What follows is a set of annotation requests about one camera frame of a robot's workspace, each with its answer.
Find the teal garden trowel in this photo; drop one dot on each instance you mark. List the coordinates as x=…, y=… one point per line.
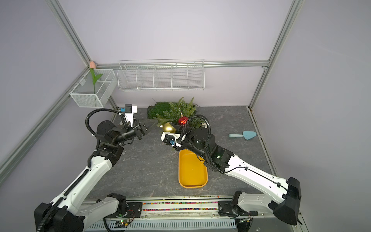
x=247, y=135

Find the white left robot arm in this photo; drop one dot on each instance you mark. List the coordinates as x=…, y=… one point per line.
x=64, y=213

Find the pink artificial tulip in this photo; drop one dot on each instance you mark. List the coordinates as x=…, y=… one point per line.
x=95, y=77

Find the red ribbed ball ornament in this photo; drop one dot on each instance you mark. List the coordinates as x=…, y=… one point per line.
x=182, y=120

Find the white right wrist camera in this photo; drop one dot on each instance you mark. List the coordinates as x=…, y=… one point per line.
x=170, y=139

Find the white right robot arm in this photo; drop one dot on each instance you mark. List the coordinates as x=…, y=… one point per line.
x=283, y=195

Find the long white wire shelf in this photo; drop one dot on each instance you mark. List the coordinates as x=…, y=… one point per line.
x=173, y=74

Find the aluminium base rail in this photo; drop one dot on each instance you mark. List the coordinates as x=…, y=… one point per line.
x=184, y=214

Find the small green christmas tree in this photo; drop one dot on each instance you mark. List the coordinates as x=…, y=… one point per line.
x=180, y=107

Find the small white wire basket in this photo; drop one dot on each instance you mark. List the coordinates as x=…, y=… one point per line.
x=84, y=95

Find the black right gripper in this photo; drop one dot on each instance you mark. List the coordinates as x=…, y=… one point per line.
x=188, y=130

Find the matte gold ball ornament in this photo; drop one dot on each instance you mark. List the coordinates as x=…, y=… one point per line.
x=168, y=127

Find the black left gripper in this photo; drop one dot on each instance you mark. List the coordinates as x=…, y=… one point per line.
x=141, y=129

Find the yellow plastic tray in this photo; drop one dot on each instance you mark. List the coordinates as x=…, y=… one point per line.
x=192, y=173

